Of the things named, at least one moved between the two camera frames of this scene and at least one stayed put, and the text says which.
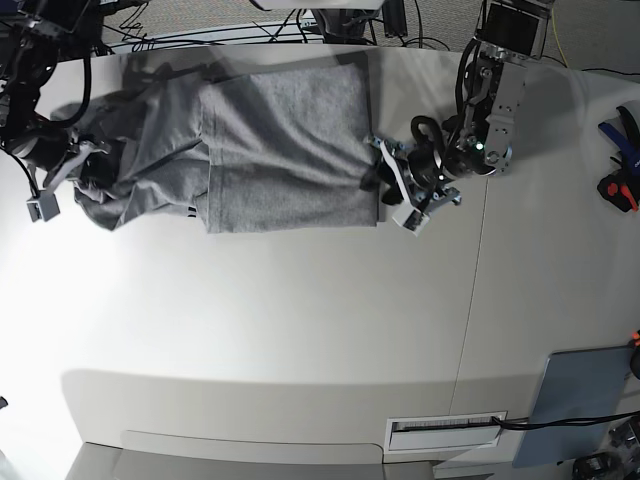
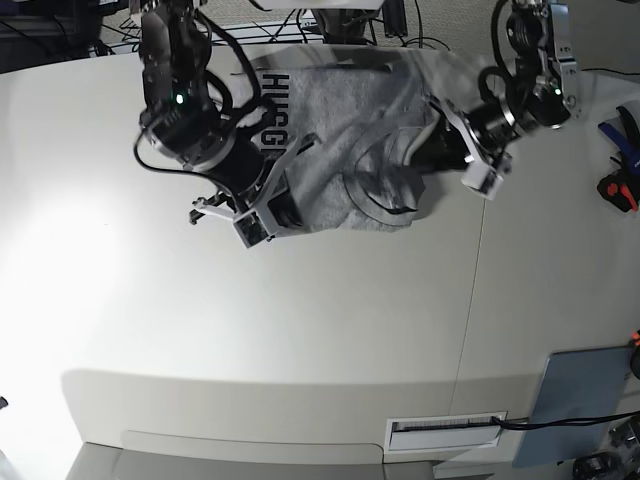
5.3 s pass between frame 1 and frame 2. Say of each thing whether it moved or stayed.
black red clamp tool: stayed
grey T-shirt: moved
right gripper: moved
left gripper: moved
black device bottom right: stayed
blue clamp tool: stayed
